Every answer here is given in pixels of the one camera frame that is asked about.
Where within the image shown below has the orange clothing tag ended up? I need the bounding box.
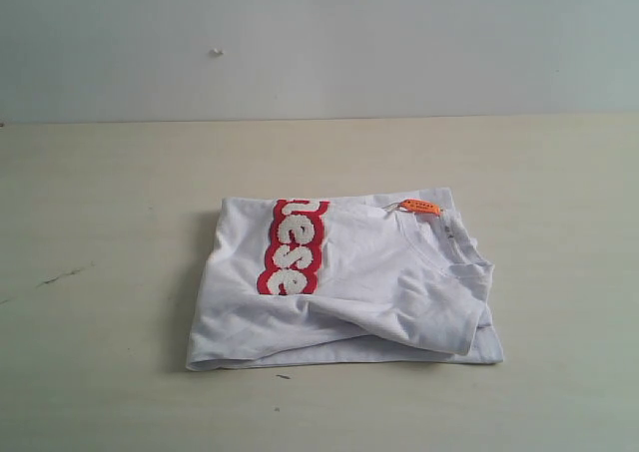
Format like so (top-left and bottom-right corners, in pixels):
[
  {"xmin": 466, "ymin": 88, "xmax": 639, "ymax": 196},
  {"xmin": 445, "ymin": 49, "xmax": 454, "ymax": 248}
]
[{"xmin": 399, "ymin": 199, "xmax": 442, "ymax": 217}]

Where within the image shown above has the white t-shirt red lettering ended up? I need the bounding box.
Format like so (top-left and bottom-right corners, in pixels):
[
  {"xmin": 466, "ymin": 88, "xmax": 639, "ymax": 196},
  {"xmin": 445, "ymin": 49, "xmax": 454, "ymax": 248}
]
[{"xmin": 186, "ymin": 188, "xmax": 504, "ymax": 371}]

